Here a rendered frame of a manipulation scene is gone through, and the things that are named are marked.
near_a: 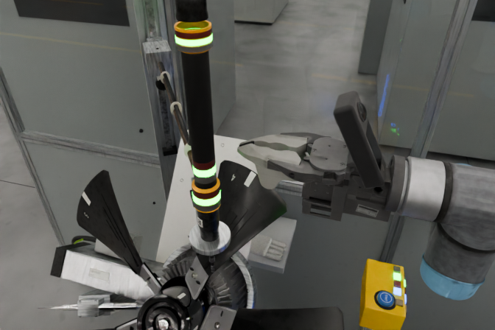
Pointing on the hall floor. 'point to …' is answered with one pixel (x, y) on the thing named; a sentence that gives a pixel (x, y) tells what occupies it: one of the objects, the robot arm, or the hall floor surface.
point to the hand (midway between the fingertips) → (247, 144)
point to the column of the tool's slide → (167, 166)
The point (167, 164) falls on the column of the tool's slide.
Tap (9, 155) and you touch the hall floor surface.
